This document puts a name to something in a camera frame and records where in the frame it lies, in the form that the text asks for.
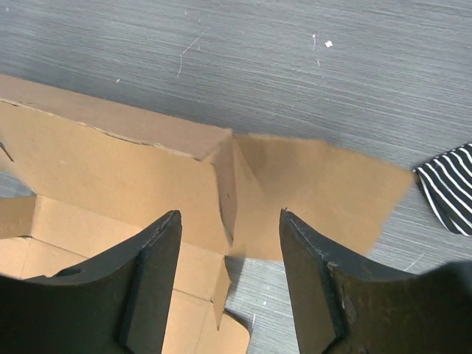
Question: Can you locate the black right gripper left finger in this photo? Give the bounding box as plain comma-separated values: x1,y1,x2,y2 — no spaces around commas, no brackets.
1,210,182,353

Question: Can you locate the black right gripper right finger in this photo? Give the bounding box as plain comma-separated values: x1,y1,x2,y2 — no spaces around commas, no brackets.
280,210,471,354

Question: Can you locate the brown cardboard box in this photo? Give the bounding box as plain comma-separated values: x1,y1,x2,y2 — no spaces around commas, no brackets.
1,75,413,353

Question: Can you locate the striped black white cloth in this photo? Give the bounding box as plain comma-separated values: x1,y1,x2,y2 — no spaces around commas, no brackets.
413,142,471,236

